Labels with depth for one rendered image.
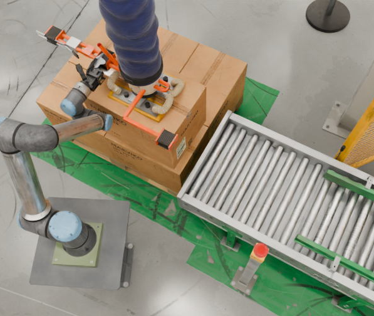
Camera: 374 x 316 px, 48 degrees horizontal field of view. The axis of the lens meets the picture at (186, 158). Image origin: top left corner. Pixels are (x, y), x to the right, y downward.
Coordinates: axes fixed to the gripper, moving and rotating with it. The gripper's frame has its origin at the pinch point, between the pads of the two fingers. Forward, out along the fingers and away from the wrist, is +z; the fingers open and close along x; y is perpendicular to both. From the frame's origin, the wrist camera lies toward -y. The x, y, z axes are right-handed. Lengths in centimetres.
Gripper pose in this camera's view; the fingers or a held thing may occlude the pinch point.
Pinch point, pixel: (102, 57)
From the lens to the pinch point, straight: 240.0
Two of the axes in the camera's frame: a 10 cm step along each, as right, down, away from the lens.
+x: -0.5, -4.1, -9.1
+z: 4.9, -8.0, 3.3
